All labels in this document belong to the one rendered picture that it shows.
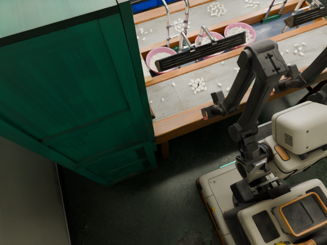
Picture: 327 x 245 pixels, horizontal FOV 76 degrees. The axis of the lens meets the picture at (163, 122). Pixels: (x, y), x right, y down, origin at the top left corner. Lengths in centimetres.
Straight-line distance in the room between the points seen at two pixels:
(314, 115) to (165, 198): 152
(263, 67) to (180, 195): 164
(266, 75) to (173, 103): 99
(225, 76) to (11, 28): 146
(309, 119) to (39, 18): 92
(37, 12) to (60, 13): 5
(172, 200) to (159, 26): 161
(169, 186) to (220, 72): 115
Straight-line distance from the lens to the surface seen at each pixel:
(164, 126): 147
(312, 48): 224
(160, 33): 203
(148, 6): 176
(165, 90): 164
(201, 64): 178
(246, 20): 224
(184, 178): 215
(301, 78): 125
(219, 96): 108
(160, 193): 213
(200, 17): 220
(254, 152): 99
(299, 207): 139
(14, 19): 63
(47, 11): 61
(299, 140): 96
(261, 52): 73
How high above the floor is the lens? 212
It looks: 66 degrees down
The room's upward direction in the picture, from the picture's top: 4 degrees counter-clockwise
